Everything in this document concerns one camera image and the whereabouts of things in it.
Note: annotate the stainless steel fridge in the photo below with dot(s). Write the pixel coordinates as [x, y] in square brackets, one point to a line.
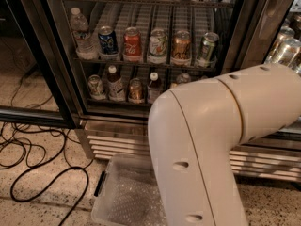
[109, 127]

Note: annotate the red coca cola can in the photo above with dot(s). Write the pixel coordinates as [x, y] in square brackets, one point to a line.
[132, 48]

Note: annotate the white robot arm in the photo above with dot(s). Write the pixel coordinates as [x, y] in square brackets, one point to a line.
[193, 127]

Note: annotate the clear plastic bin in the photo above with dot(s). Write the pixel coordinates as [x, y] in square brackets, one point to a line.
[105, 192]

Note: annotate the clear water bottle bottom shelf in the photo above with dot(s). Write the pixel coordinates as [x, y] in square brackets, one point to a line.
[183, 78]

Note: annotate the brown tea bottle white cap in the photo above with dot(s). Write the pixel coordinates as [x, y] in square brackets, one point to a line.
[154, 87]

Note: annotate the clear water bottle shelf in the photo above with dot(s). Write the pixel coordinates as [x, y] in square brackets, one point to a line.
[82, 36]
[183, 78]

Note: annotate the right glass fridge door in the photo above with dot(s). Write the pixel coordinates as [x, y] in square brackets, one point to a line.
[255, 24]

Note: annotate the silver can right fridge upper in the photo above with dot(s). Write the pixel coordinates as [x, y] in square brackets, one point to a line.
[287, 52]

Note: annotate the open glass fridge door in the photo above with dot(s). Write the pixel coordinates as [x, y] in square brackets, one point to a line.
[35, 87]

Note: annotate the orange gold soda can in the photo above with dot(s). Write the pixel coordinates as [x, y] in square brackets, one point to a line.
[180, 49]

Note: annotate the gold can bottom shelf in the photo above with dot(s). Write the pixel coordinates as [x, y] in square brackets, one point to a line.
[136, 92]

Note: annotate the clear water bottle middle shelf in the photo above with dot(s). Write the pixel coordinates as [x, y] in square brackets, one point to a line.
[82, 36]

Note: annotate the bubble wrap sheet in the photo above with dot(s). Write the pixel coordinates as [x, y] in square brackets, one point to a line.
[137, 201]

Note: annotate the brown juice bottle white cap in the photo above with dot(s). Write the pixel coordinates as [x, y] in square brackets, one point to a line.
[116, 88]

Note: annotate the white green soda can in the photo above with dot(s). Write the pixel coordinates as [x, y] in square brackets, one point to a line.
[157, 46]

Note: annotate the blue pepsi can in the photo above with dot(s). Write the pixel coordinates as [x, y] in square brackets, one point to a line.
[108, 43]

